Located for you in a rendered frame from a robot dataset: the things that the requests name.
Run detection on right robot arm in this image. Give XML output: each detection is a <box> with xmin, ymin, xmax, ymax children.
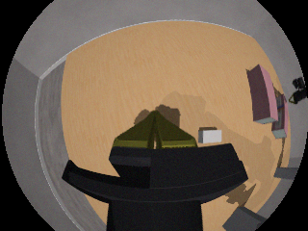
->
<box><xmin>293</xmin><ymin>77</ymin><xmax>307</xmax><ymax>99</ymax></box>

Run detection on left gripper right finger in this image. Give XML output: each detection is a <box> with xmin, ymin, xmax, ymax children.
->
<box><xmin>155</xmin><ymin>111</ymin><xmax>198</xmax><ymax>149</ymax></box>

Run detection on pink rectangular box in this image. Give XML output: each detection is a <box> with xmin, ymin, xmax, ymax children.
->
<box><xmin>271</xmin><ymin>94</ymin><xmax>288</xmax><ymax>139</ymax></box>
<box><xmin>246</xmin><ymin>64</ymin><xmax>278</xmax><ymax>124</ymax></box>

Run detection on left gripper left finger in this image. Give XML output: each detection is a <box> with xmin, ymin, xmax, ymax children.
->
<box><xmin>112</xmin><ymin>111</ymin><xmax>155</xmax><ymax>149</ymax></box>

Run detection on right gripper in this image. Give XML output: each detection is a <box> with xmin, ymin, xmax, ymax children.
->
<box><xmin>289</xmin><ymin>92</ymin><xmax>302</xmax><ymax>104</ymax></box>

